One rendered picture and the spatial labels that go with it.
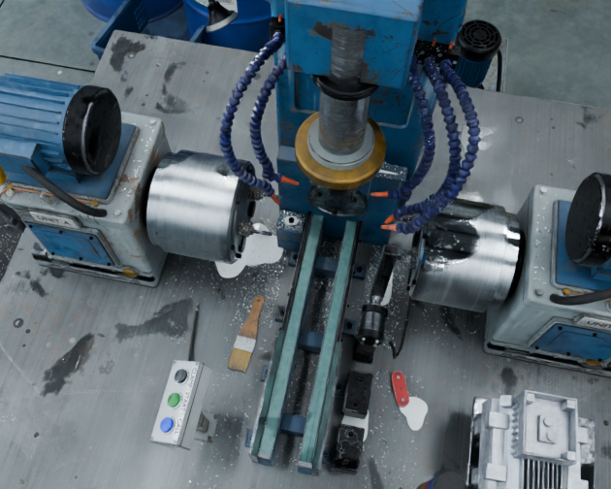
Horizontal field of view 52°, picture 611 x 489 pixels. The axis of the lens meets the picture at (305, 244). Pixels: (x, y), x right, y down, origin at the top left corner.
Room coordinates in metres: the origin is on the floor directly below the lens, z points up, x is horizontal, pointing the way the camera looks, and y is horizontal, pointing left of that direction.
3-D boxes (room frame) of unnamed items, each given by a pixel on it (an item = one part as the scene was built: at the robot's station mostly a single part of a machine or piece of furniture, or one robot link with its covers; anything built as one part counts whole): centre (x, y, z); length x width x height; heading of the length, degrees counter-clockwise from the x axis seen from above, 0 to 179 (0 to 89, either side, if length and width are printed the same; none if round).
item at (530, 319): (0.57, -0.64, 0.99); 0.35 x 0.31 x 0.37; 79
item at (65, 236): (0.79, 0.53, 0.99); 0.35 x 0.31 x 0.37; 79
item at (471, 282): (0.62, -0.38, 1.04); 0.41 x 0.25 x 0.25; 79
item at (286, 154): (0.83, -0.09, 0.97); 0.30 x 0.11 x 0.34; 79
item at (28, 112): (0.77, 0.57, 1.16); 0.33 x 0.26 x 0.42; 79
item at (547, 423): (0.22, -0.47, 1.11); 0.12 x 0.11 x 0.07; 171
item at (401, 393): (0.36, -0.24, 0.81); 0.09 x 0.03 x 0.02; 9
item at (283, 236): (0.77, 0.04, 0.86); 0.07 x 0.06 x 0.12; 79
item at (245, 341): (0.50, 0.14, 0.80); 0.21 x 0.05 x 0.01; 166
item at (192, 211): (0.75, 0.29, 1.04); 0.37 x 0.25 x 0.25; 79
